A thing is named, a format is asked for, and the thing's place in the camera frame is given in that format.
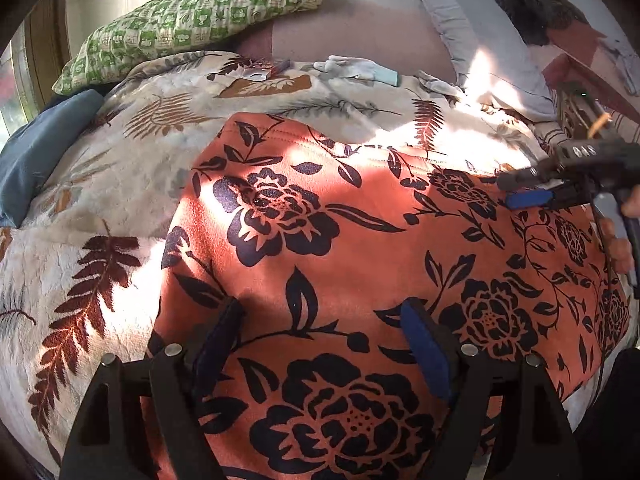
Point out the maroon pink blanket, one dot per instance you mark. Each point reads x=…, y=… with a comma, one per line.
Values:
x=575, y=60

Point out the leaf print blanket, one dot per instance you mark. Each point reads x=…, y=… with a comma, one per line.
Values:
x=100, y=185

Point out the person's dark clothing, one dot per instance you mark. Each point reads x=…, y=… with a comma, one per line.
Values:
x=615, y=410

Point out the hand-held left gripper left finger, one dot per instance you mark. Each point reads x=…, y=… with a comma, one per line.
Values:
x=220, y=330

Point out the grey pillow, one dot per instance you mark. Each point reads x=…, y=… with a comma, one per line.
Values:
x=475, y=25

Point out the pink bed sheet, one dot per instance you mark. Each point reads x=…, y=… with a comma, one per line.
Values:
x=360, y=35

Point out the green checked pillow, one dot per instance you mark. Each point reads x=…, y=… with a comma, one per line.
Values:
x=190, y=15

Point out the person's right hand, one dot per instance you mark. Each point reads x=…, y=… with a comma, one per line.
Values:
x=621, y=256

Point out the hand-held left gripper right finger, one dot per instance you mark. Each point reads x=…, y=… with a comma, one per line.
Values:
x=425, y=345

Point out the blue folded cloth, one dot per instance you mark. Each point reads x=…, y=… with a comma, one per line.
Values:
x=35, y=150

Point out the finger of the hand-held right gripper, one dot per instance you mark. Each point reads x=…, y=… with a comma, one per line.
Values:
x=522, y=177
x=527, y=200

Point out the small foil packet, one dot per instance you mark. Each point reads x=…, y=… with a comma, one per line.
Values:
x=260, y=71

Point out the dark furry cushion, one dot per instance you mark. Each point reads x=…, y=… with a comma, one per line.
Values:
x=525, y=5

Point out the white crumpled cloth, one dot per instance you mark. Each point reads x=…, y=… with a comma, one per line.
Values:
x=622, y=52

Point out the stained glass window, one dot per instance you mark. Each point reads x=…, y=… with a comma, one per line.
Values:
x=12, y=85

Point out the wooden window frame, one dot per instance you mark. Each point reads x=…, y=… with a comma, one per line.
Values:
x=47, y=45

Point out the orange floral shirt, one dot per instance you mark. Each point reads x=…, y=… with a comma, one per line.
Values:
x=350, y=260

